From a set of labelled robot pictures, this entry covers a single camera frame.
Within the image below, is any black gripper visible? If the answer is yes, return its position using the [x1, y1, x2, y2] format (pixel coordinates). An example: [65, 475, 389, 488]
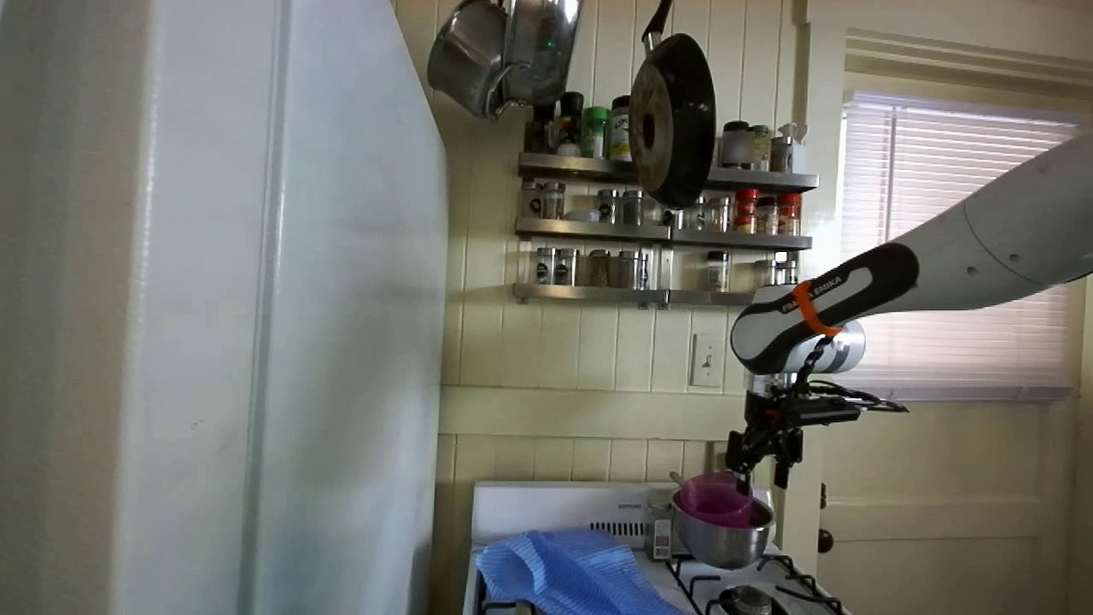
[725, 385, 838, 497]

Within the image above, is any steel cooking pot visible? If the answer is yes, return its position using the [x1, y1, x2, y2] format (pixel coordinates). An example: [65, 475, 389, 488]
[670, 488, 778, 570]

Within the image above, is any black door lock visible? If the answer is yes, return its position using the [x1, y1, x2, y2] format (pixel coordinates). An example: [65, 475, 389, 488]
[813, 483, 840, 562]

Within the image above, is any long black burner grate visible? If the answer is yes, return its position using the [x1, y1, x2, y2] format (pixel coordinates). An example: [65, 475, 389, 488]
[663, 549, 851, 615]

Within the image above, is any small grey shaker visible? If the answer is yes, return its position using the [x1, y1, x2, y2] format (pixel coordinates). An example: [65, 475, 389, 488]
[648, 517, 681, 564]

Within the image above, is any cream panel door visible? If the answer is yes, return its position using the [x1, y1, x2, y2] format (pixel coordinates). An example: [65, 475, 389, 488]
[793, 391, 1083, 615]

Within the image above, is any white gas stove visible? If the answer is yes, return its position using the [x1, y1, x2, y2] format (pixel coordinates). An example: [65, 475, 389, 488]
[458, 475, 854, 615]

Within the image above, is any blue plastic cloth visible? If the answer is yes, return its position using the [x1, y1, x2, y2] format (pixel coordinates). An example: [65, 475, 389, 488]
[473, 526, 686, 615]

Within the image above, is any red cap spice jar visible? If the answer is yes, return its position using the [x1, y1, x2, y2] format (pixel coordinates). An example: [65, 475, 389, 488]
[776, 189, 808, 238]
[730, 183, 766, 238]

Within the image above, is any short black burner grate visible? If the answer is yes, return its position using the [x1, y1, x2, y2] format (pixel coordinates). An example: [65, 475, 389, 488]
[481, 591, 541, 615]

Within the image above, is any pale spice jar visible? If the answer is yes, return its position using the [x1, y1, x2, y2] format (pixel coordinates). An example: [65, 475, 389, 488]
[746, 124, 776, 174]

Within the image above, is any grey spice jar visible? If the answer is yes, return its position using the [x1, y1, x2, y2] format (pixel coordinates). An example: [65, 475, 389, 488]
[769, 121, 802, 177]

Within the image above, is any dark spice jar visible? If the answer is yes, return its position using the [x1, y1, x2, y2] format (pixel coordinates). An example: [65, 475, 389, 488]
[722, 117, 756, 174]

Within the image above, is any black hanging frying pan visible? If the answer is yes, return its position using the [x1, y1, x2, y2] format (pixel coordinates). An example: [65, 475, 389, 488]
[624, 0, 722, 211]

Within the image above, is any white window blind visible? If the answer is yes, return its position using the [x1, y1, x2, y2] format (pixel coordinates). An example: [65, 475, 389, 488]
[828, 94, 1086, 404]

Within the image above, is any yellow label spice jar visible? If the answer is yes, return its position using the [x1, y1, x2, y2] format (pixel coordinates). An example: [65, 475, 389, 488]
[605, 94, 638, 166]

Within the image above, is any green spice jar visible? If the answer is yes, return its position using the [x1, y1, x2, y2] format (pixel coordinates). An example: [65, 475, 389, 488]
[580, 103, 616, 162]

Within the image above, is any black cap spice jar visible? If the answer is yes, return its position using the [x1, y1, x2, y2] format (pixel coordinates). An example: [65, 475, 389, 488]
[553, 90, 587, 157]

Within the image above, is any white refrigerator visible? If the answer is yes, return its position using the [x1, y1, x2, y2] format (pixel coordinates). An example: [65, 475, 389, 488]
[0, 0, 456, 615]

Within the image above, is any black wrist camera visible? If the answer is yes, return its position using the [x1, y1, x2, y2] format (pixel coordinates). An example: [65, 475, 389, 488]
[783, 374, 912, 420]

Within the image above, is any white wall switch plate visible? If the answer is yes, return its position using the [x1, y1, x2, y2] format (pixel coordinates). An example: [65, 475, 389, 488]
[686, 328, 730, 396]

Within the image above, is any metal wall spice rack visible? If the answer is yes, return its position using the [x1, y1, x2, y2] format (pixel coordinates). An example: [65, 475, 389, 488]
[508, 152, 824, 310]

